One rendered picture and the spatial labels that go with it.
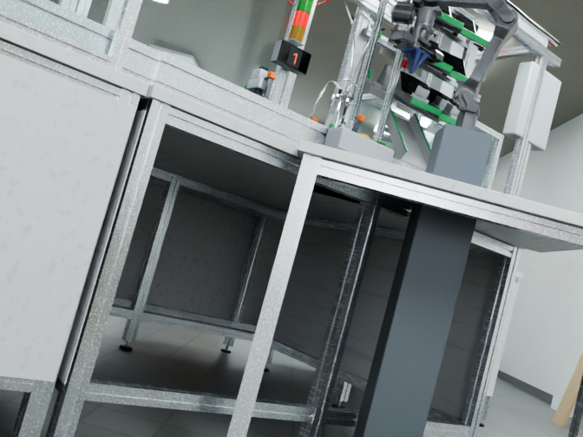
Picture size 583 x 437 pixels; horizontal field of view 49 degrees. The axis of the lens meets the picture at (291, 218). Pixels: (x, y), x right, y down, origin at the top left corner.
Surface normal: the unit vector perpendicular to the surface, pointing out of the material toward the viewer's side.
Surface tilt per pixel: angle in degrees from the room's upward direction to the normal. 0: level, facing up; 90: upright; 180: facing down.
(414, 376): 90
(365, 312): 90
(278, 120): 90
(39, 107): 90
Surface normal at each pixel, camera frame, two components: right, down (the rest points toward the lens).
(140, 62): 0.58, 0.09
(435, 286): 0.00, -0.08
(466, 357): -0.77, -0.25
